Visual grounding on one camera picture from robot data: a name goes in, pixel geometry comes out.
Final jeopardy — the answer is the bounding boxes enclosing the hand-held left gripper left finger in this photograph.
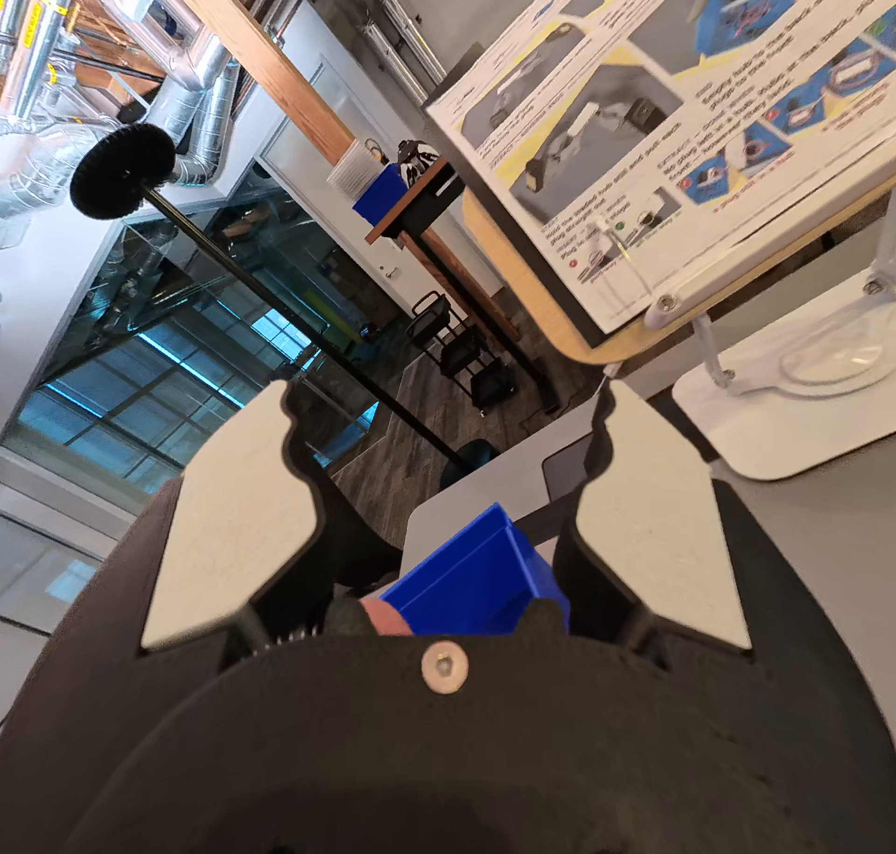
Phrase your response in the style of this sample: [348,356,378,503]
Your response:
[139,379,403,653]

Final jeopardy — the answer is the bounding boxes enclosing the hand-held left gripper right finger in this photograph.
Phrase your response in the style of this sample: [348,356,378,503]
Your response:
[552,379,755,655]

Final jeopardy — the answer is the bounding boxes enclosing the person's left hand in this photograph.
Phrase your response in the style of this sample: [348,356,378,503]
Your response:
[360,597,415,638]

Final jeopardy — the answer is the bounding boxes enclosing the blue plastic bin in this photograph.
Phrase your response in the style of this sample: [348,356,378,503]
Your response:
[378,502,571,638]
[352,165,414,223]

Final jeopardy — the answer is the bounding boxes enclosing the black cart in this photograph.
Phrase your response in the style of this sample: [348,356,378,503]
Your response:
[406,292,520,414]

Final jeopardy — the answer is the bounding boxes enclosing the wooden side table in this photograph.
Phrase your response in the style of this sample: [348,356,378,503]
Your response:
[364,157,561,414]

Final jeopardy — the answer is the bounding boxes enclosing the white stack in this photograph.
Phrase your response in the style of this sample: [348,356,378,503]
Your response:
[327,141,379,193]

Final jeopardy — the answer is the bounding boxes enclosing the printed instruction sheet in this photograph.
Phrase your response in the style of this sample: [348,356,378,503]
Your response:
[426,0,896,334]

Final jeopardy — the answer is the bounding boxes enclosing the silver ceiling ducts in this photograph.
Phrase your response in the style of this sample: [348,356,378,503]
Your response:
[0,0,242,190]

